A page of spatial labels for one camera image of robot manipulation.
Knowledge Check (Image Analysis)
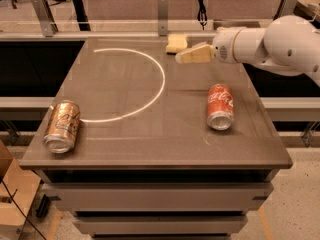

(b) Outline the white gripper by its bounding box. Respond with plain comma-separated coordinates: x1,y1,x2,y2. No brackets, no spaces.
175,27,245,64

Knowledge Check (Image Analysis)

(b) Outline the yellow sponge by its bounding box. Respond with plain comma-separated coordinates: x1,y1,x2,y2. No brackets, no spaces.
166,34,188,54

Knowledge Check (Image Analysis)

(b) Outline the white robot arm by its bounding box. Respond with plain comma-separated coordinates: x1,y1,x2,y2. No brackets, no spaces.
175,15,320,86

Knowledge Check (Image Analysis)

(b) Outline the red coca-cola can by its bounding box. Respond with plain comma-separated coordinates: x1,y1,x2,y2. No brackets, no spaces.
207,84,234,131

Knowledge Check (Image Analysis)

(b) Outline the orange gold soda can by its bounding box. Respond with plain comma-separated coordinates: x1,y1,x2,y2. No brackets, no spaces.
43,100,81,154

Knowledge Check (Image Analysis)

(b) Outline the grey table with drawers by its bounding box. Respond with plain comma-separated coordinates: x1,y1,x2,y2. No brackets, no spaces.
21,38,292,240

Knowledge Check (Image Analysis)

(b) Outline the cardboard box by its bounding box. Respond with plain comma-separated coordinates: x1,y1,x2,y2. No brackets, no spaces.
0,141,40,240

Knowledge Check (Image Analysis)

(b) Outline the black hanging cable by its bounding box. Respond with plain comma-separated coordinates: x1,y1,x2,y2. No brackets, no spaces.
195,0,208,31

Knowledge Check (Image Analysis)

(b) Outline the right metal rail bracket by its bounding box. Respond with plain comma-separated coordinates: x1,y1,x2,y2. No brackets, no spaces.
274,0,298,19

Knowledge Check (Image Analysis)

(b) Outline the left metal rail bracket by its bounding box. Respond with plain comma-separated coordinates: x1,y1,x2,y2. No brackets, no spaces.
31,0,55,37

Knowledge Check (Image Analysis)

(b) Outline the black floor cable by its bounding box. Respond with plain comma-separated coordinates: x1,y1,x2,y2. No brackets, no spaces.
0,178,48,240

